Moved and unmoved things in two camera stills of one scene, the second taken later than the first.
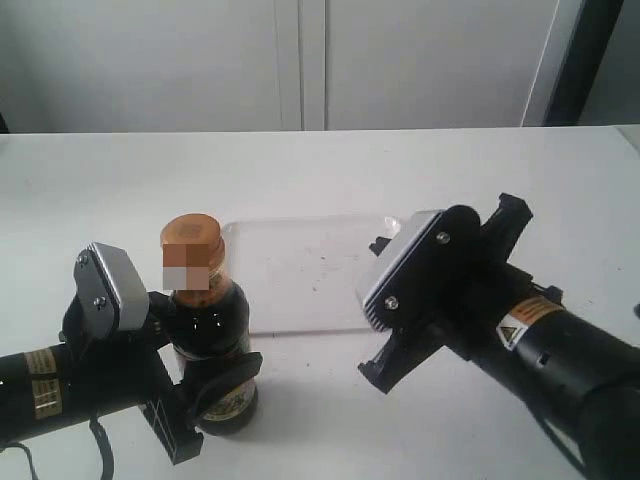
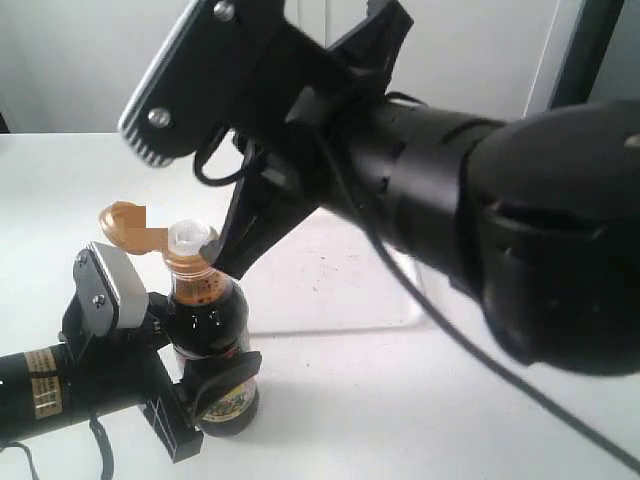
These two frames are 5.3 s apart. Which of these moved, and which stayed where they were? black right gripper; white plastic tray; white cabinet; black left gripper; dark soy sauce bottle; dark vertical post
Moved: black right gripper; dark soy sauce bottle
Stayed: black left gripper; white plastic tray; white cabinet; dark vertical post
